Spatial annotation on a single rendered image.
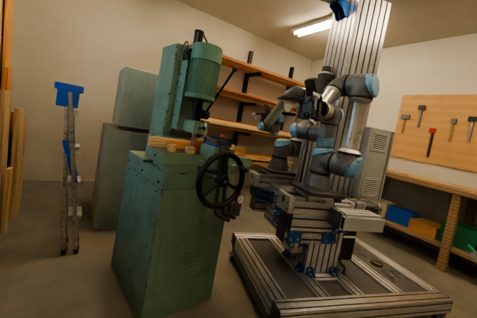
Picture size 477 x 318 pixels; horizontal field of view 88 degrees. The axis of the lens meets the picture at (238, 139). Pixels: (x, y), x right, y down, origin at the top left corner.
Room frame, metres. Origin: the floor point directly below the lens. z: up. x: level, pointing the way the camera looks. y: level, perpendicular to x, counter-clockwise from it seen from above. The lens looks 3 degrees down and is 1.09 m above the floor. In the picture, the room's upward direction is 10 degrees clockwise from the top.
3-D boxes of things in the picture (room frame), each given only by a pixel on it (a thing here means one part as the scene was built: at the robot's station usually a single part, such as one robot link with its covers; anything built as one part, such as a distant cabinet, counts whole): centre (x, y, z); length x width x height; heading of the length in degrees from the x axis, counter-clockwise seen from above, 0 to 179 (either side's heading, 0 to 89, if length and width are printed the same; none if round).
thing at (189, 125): (1.46, 0.28, 1.03); 0.14 x 0.07 x 0.09; 41
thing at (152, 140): (1.50, 0.24, 0.92); 0.60 x 0.02 x 0.05; 131
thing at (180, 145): (1.54, 0.16, 0.92); 0.60 x 0.02 x 0.04; 131
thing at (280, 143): (1.85, -0.34, 0.98); 0.13 x 0.12 x 0.14; 122
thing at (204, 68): (1.45, 0.27, 1.35); 0.18 x 0.18 x 0.31
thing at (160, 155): (1.40, 0.16, 0.87); 0.61 x 0.30 x 0.06; 131
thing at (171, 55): (1.66, 0.46, 1.16); 0.22 x 0.22 x 0.72; 41
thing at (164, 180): (1.54, 0.35, 0.76); 0.57 x 0.45 x 0.09; 41
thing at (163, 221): (1.54, 0.35, 0.36); 0.58 x 0.45 x 0.71; 41
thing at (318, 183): (1.38, -0.48, 0.87); 0.15 x 0.15 x 0.10
